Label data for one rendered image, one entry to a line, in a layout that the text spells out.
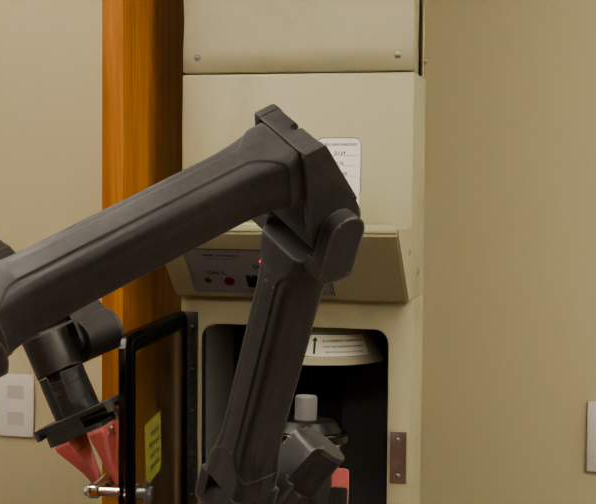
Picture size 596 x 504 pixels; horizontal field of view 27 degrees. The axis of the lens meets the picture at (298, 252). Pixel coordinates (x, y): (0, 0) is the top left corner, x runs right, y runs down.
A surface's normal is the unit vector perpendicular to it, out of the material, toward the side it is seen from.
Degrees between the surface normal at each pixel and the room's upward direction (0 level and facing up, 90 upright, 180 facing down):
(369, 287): 135
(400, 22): 90
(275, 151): 42
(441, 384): 90
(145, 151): 90
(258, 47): 90
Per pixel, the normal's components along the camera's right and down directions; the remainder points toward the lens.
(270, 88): -0.24, 0.05
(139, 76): 0.97, 0.02
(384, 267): -0.18, 0.74
